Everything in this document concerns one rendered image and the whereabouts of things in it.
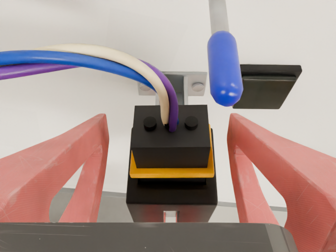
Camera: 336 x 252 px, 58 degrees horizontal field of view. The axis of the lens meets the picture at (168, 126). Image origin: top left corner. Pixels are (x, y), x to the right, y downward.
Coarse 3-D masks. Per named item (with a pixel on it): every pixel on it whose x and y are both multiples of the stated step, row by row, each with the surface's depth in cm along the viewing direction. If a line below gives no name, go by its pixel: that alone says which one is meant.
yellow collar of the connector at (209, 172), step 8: (208, 160) 13; (136, 168) 13; (144, 168) 13; (152, 168) 13; (160, 168) 13; (168, 168) 13; (176, 168) 13; (184, 168) 13; (192, 168) 13; (200, 168) 13; (208, 168) 13; (136, 176) 13; (144, 176) 13; (152, 176) 13; (160, 176) 13; (168, 176) 13; (176, 176) 13; (184, 176) 13; (192, 176) 13; (200, 176) 13; (208, 176) 13
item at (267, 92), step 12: (252, 72) 19; (264, 72) 19; (276, 72) 19; (288, 72) 19; (300, 72) 19; (252, 84) 19; (264, 84) 19; (276, 84) 19; (288, 84) 19; (252, 96) 20; (264, 96) 20; (276, 96) 20; (240, 108) 21; (252, 108) 21; (264, 108) 21; (276, 108) 21
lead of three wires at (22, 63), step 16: (48, 48) 7; (64, 48) 7; (80, 48) 8; (96, 48) 8; (112, 48) 8; (0, 64) 7; (16, 64) 7; (32, 64) 7; (48, 64) 7; (64, 64) 7; (80, 64) 7; (96, 64) 8; (112, 64) 8; (128, 64) 8; (144, 64) 9; (144, 80) 9; (160, 80) 9; (160, 96) 10; (160, 112) 11; (176, 112) 11
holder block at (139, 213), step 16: (128, 176) 14; (128, 192) 14; (144, 192) 14; (160, 192) 14; (176, 192) 14; (192, 192) 14; (208, 192) 14; (128, 208) 14; (144, 208) 14; (160, 208) 14; (176, 208) 14; (192, 208) 14; (208, 208) 14
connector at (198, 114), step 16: (144, 112) 12; (192, 112) 12; (144, 128) 12; (160, 128) 12; (176, 128) 12; (192, 128) 12; (208, 128) 12; (144, 144) 12; (160, 144) 12; (176, 144) 11; (192, 144) 11; (208, 144) 11; (144, 160) 12; (160, 160) 12; (176, 160) 12; (192, 160) 12
